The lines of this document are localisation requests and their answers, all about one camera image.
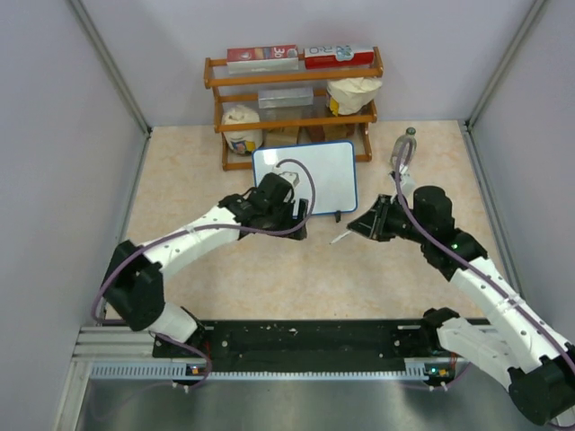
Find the clear glass bottle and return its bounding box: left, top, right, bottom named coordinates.
left=389, top=127, right=417, bottom=170

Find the white cloth bag left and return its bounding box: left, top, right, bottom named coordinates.
left=221, top=104, right=263, bottom=155

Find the clear plastic box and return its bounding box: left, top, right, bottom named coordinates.
left=258, top=87, right=314, bottom=110

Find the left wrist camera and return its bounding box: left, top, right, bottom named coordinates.
left=272, top=168, right=300, bottom=189

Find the white cloth bag right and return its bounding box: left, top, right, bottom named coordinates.
left=326, top=77, right=382, bottom=116

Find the wooden shelf rack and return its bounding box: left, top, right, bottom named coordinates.
left=203, top=47, right=384, bottom=171

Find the blue-framed whiteboard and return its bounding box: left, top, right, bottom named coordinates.
left=252, top=141, right=358, bottom=216

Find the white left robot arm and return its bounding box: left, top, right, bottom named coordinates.
left=102, top=172, right=308, bottom=356

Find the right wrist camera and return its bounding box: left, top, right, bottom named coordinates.
left=390, top=164, right=416, bottom=199

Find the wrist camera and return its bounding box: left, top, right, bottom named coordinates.
left=390, top=164, right=416, bottom=199
left=272, top=168, right=300, bottom=189

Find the grey cable duct rail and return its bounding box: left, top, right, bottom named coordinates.
left=89, top=357, right=456, bottom=382

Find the red toothpaste box right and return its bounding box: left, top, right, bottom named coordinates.
left=304, top=44, right=375, bottom=69

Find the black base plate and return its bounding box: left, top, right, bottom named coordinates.
left=152, top=319, right=455, bottom=373

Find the brown box under shelf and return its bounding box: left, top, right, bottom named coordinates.
left=264, top=127, right=300, bottom=147

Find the white cloth bag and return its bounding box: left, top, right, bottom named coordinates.
left=221, top=104, right=263, bottom=155
left=326, top=77, right=382, bottom=116

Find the red toothpaste box left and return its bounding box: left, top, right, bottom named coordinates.
left=226, top=45, right=299, bottom=75

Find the brown block under shelf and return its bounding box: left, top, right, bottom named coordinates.
left=305, top=124, right=356, bottom=143

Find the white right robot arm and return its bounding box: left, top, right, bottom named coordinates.
left=347, top=186, right=574, bottom=429

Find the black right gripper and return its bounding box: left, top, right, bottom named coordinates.
left=348, top=194, right=429, bottom=244

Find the red toothpaste box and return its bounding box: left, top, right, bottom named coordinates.
left=226, top=45, right=299, bottom=75
left=304, top=44, right=375, bottom=69

